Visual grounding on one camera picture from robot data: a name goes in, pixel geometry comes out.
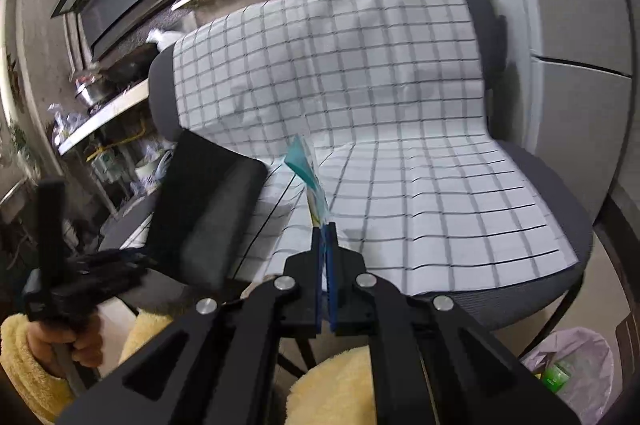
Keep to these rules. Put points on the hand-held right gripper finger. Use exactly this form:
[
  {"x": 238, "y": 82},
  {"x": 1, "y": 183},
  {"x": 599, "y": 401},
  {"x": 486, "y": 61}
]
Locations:
[
  {"x": 332, "y": 290},
  {"x": 320, "y": 285}
]

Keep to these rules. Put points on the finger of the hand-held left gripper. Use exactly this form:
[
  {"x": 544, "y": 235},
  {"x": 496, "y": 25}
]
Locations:
[
  {"x": 112, "y": 280},
  {"x": 117, "y": 258}
]

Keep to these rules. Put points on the teal and white packet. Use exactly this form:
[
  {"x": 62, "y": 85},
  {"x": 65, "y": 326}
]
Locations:
[{"x": 312, "y": 190}]

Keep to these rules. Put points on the person's left hand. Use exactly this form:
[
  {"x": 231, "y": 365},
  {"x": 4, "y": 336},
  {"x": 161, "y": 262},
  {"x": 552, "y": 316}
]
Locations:
[{"x": 85, "y": 350}]

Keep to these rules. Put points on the person's yellow fleece clothing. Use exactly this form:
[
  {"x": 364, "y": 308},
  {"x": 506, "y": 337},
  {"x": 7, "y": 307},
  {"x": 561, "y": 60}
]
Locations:
[{"x": 330, "y": 385}]

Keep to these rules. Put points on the white plastic bag under counter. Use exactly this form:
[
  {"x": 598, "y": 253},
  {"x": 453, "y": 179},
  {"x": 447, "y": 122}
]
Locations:
[{"x": 150, "y": 167}]

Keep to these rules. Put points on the yellow gas pipe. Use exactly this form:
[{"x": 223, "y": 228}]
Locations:
[{"x": 107, "y": 150}]

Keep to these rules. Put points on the crumpled clear plastic bag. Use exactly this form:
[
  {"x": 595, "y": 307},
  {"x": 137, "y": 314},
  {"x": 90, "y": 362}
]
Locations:
[{"x": 70, "y": 125}]

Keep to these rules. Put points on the white kitchen counter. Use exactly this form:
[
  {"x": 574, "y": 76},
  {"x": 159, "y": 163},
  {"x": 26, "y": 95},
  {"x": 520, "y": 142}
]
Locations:
[{"x": 105, "y": 117}]

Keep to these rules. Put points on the steel cooking pot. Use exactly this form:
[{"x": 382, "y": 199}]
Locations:
[{"x": 92, "y": 91}]

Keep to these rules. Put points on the white checked cloth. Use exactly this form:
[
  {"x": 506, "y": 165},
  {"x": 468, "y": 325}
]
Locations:
[{"x": 375, "y": 80}]

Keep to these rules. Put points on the grey office chair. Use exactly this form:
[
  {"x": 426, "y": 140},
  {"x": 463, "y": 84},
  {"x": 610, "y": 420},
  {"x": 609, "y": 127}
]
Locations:
[{"x": 550, "y": 185}]

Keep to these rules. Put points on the brown wooden furniture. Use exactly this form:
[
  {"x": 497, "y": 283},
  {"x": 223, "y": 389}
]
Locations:
[{"x": 627, "y": 330}]

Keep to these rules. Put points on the white refrigerator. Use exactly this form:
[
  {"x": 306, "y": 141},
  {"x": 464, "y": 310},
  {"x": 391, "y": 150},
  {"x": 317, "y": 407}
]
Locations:
[{"x": 565, "y": 5}]

